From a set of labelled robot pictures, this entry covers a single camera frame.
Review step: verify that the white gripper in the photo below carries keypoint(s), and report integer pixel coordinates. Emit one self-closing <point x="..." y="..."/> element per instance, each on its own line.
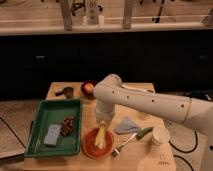
<point x="104" y="112"/>

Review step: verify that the yellow banana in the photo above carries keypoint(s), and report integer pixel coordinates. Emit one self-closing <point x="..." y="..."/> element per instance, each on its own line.
<point x="100" y="138"/>

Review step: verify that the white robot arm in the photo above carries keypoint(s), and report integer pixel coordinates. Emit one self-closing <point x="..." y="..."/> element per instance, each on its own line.
<point x="190" y="112"/>

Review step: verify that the dark bowl with orange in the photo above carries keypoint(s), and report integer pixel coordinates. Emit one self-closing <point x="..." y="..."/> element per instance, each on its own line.
<point x="87" y="88"/>

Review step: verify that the red bowl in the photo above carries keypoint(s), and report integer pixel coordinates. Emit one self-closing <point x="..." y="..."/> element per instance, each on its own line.
<point x="89" y="148"/>

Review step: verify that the grey folded cloth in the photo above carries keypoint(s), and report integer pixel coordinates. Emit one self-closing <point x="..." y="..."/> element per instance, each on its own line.
<point x="127" y="126"/>

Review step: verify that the dark measuring cup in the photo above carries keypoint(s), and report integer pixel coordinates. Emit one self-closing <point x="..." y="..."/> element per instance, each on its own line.
<point x="68" y="92"/>

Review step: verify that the green plastic tray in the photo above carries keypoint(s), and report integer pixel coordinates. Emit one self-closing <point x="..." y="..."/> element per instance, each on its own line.
<point x="54" y="112"/>

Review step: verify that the blue-grey sponge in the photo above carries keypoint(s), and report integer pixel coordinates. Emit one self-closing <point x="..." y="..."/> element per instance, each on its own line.
<point x="52" y="135"/>

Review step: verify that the white cup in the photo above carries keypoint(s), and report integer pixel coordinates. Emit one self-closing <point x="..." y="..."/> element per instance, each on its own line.
<point x="160" y="135"/>

